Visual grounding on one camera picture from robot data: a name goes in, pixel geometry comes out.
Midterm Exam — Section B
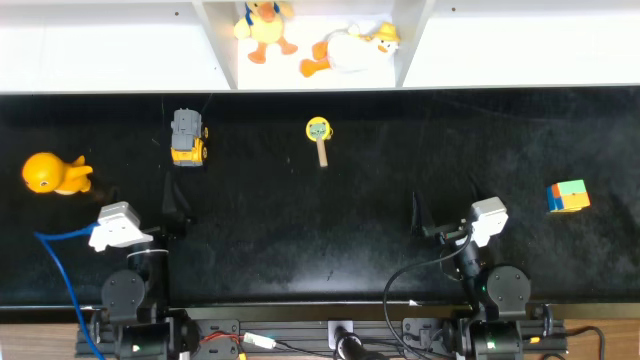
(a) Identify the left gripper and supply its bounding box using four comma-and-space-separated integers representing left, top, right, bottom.
149, 170, 197, 243

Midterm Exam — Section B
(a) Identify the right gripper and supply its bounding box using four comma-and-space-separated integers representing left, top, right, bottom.
410, 172, 488, 247

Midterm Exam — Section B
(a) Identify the grey and yellow toy truck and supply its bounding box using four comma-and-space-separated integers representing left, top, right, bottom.
169, 107, 210, 168

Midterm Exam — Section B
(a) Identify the yellow rubber duck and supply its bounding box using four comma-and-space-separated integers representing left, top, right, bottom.
20, 151, 95, 196

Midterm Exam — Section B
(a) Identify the many-coloured puzzle cube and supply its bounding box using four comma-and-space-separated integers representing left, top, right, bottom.
545, 178, 592, 215

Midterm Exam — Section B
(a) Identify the white plush duck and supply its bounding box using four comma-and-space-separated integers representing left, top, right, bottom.
299, 21, 402, 79

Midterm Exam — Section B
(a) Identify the yellow plush duck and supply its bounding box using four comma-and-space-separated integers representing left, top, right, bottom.
232, 0, 300, 65

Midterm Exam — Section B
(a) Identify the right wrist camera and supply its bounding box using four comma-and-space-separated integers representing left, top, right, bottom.
468, 195, 510, 249

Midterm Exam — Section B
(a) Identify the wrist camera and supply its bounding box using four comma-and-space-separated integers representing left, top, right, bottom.
468, 195, 510, 249
88, 200, 155, 253

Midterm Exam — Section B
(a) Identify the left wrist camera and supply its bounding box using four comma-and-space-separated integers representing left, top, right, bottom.
88, 200, 155, 253

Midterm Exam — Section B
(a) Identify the blue cable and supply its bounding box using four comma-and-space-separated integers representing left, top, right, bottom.
32, 223, 107, 360

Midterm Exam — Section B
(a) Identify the black cable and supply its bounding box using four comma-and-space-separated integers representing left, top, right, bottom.
382, 230, 474, 360

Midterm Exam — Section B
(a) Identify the mounting rail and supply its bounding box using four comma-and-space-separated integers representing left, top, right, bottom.
74, 307, 607, 360

